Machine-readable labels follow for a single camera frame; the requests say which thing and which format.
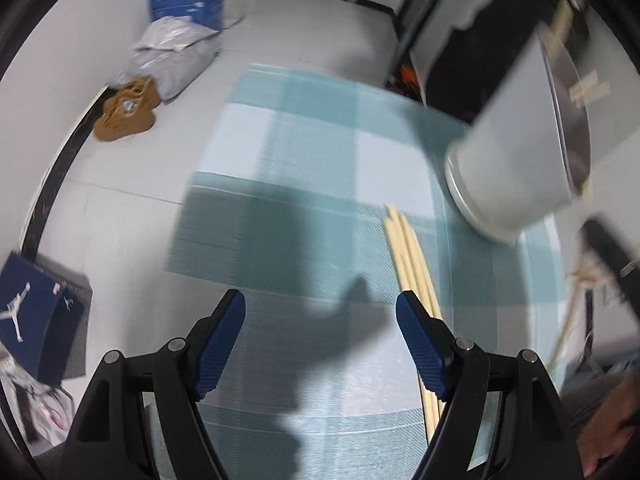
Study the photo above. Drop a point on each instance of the teal plaid tablecloth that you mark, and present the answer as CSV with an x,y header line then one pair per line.
x,y
310,170

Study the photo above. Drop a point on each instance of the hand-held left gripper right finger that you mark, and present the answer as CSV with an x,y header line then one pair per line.
x,y
422,345

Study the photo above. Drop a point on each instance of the white plastic bag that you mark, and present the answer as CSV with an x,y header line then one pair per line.
x,y
40,410

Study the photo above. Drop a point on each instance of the navy shoe box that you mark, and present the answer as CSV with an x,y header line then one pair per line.
x,y
20,305

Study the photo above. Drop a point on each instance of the grey plastic parcel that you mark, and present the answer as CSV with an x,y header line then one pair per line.
x,y
175,35
170,70

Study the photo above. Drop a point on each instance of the blue cardboard box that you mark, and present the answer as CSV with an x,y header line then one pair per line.
x,y
185,0

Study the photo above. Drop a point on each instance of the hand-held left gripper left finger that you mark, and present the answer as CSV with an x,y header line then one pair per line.
x,y
220,350

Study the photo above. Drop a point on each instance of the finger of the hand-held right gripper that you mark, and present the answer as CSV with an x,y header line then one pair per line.
x,y
612,252

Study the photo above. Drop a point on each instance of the black backpack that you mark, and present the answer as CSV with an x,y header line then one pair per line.
x,y
450,75

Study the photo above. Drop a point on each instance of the white utensil holder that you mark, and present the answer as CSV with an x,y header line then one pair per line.
x,y
515,160

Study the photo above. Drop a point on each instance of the person's right hand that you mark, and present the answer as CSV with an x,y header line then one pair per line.
x,y
610,430

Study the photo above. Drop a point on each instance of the brown shoe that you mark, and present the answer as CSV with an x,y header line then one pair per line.
x,y
125,122
135,92

